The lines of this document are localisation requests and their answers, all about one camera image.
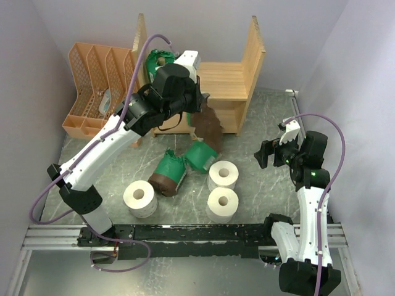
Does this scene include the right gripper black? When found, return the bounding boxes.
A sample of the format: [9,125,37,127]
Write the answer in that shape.
[254,131,304,168]

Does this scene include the brown green paper roll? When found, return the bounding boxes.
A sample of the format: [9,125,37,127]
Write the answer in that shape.
[183,105,223,173]

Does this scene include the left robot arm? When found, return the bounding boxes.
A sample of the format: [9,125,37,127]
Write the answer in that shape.
[48,62,205,246]

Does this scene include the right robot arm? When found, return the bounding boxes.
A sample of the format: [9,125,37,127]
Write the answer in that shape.
[254,114,341,295]

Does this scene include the wooden shelf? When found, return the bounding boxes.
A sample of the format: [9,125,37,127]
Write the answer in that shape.
[132,14,266,137]

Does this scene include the white paper roll back right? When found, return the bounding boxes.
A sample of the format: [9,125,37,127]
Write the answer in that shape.
[207,160,239,191]

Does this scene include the white paper roll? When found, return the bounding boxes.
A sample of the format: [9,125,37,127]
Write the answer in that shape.
[206,187,239,224]
[207,160,239,191]
[123,180,158,218]

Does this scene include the white paper roll front right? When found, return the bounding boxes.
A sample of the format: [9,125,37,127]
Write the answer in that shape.
[206,187,239,224]

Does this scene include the green brown wrapped roll torn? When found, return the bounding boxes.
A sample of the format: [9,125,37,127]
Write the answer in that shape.
[148,149,186,197]

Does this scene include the items in organizer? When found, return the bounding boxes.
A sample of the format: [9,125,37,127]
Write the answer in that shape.
[98,88,120,120]

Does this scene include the orange file organizer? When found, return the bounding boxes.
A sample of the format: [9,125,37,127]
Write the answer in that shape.
[62,43,136,140]

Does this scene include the white paper roll front left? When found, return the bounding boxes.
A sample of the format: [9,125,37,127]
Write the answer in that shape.
[123,180,158,218]

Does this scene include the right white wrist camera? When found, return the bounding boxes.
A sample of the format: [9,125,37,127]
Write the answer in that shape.
[279,118,301,145]

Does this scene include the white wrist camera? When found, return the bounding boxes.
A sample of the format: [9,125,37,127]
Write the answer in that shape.
[279,118,301,145]
[174,50,201,83]

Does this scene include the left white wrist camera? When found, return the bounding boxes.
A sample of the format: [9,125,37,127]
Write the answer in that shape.
[174,50,201,83]

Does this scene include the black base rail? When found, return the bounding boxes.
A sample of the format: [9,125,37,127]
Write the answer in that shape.
[77,212,294,263]

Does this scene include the aluminium frame rail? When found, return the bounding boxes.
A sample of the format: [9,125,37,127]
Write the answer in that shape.
[9,89,362,296]

